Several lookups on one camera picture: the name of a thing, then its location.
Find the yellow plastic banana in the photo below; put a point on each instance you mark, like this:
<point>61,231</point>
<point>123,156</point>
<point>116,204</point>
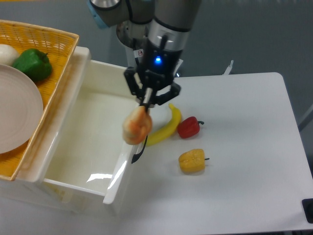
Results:
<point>167,130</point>

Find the black corner object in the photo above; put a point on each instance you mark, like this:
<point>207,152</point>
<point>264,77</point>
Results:
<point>308,209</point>

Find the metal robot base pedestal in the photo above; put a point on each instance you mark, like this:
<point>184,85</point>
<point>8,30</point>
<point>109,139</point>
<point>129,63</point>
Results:
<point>133,37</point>

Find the open upper white drawer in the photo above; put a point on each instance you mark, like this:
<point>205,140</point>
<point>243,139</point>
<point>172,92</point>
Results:
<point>90,158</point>

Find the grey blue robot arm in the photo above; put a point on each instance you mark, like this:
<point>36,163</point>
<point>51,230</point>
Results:
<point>161,29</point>

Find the white onion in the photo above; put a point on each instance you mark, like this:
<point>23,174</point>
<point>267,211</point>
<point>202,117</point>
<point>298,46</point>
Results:
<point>8,55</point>

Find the round orange white bread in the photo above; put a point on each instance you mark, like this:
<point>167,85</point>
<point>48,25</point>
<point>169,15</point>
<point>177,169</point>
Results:
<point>137,126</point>

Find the yellow bell pepper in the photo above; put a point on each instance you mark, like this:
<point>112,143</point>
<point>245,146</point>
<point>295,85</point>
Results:
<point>192,161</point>

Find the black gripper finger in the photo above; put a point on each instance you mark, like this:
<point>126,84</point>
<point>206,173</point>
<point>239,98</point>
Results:
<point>139,90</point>
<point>150,99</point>

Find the yellow woven basket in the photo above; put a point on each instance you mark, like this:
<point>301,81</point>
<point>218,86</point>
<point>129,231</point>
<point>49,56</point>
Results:
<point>60,46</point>

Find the green bell pepper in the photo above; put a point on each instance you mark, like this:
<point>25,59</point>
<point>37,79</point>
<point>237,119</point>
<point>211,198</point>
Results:
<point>35,64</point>

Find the red bell pepper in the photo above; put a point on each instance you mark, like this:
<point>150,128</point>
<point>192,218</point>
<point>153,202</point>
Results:
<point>189,127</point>

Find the white table bracket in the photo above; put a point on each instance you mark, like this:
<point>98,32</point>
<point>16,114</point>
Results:
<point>229,68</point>

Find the pink round plate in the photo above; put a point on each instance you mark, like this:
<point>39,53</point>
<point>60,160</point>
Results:
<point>21,108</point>

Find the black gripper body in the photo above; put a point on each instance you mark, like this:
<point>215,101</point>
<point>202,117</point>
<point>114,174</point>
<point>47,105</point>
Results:
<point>156,71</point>

